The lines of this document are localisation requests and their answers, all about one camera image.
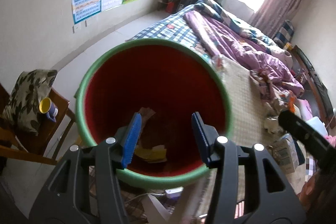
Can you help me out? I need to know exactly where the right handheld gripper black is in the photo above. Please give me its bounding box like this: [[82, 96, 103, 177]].
[[278, 110, 335, 172]]

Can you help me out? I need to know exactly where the right pink curtain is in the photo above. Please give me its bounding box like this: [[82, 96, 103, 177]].
[[251, 0, 304, 38]]

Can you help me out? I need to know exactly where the yellow and purple cup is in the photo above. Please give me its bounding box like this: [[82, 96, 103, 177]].
[[39, 97, 58, 122]]

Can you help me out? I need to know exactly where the white power strip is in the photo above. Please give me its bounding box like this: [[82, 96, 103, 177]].
[[165, 186, 183, 200]]

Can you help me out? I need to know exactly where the beige checkered mat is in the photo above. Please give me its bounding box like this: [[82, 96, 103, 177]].
[[194, 56, 310, 219]]

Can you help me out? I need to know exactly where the trash inside bin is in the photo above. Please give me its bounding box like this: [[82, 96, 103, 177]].
[[134, 107, 167, 164]]

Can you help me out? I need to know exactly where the red bin with green rim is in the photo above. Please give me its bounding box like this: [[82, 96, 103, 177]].
[[75, 39, 233, 189]]

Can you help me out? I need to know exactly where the purple quilt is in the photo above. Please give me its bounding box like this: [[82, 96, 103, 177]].
[[184, 11, 304, 96]]

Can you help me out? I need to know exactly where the orange plastic wrapper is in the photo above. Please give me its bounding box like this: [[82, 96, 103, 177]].
[[286, 90, 297, 114]]

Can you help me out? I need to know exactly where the plaid pillow by curtain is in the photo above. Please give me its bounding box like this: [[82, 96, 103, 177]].
[[273, 20, 294, 48]]

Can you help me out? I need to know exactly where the blue patchwork blanket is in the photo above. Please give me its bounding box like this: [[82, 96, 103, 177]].
[[195, 0, 293, 68]]

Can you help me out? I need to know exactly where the white milk carton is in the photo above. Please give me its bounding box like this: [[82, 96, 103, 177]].
[[272, 133, 305, 174]]

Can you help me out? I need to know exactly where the light blue pillow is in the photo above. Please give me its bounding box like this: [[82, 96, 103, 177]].
[[306, 117, 329, 137]]

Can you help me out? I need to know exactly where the blue plaid bedsheet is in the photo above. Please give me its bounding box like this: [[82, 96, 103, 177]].
[[129, 5, 210, 60]]

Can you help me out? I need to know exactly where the person's right hand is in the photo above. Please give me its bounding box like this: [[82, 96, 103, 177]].
[[297, 172, 318, 206]]

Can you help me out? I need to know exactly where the floral cushion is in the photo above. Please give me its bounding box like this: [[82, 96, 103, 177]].
[[2, 69, 58, 135]]

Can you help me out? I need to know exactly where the wooden chair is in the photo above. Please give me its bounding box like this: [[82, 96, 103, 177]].
[[1, 89, 75, 165]]

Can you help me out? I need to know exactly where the dark wooden headboard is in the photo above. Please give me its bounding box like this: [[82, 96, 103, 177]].
[[290, 46, 335, 129]]

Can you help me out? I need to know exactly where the pink printed snack bag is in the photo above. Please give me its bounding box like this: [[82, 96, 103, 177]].
[[250, 70, 277, 102]]

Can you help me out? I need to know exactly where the brown paper bag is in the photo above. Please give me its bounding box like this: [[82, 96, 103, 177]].
[[262, 94, 290, 135]]

